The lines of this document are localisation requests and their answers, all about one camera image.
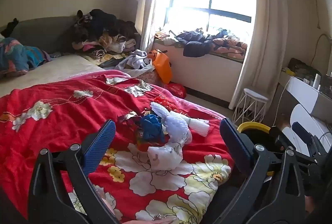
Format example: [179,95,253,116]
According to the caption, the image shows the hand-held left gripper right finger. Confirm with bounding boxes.
[213,118,306,224]

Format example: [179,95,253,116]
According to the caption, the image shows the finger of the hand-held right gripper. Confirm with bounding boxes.
[292,122,312,145]
[270,126,293,154]

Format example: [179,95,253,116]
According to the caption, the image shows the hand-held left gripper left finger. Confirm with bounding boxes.
[28,119,122,224]

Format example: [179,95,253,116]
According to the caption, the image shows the yellow rimmed black trash bin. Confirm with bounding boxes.
[237,122,276,178]

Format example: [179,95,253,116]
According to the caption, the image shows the blue cloth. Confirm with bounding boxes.
[135,114,167,143]

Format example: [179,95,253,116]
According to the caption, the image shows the small white plastic bag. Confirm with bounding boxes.
[147,141,184,170]

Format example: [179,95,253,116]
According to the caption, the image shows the red crinkled wrapper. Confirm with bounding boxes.
[154,96,180,111]

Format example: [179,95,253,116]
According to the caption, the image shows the person's left hand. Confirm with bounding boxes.
[127,216,179,224]

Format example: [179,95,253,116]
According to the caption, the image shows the white dressing table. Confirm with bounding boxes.
[275,75,332,152]

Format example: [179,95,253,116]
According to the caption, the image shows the red floral blanket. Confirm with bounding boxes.
[0,71,234,224]

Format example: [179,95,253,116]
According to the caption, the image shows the dark bag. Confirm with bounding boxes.
[288,58,322,77]

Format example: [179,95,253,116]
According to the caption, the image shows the white window seat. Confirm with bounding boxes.
[152,40,244,110]

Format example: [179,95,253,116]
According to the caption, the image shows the red plastic bag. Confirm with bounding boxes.
[163,83,187,99]

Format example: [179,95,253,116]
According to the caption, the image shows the beige mattress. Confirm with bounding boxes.
[0,54,130,97]

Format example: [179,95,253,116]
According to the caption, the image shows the floral fabric bundle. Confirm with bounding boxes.
[135,66,159,84]

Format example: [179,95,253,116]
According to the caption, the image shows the lavender grey garment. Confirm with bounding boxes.
[115,50,152,71]

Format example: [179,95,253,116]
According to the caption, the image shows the orange floral quilt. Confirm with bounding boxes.
[213,35,248,60]

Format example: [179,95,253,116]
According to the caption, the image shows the orange bag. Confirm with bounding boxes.
[149,49,173,84]

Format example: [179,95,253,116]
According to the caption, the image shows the cream curtain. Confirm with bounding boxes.
[135,0,166,52]
[229,0,291,110]

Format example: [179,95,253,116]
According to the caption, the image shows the dark jacket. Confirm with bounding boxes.
[175,30,216,58]

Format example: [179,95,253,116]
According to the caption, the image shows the pile of clothes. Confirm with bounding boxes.
[71,9,140,61]

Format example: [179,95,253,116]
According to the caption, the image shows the blue floral garment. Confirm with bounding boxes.
[0,37,50,74]

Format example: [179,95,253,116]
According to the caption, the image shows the light crumpled clothes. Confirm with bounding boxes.
[154,30,177,46]

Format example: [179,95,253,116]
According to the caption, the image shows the grey headboard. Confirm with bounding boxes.
[10,17,83,55]

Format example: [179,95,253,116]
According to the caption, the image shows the black cloth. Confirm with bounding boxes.
[0,18,19,36]

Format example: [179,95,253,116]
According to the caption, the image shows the white cable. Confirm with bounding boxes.
[272,79,291,126]

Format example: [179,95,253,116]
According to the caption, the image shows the white wire stool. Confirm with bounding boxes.
[232,88,269,124]

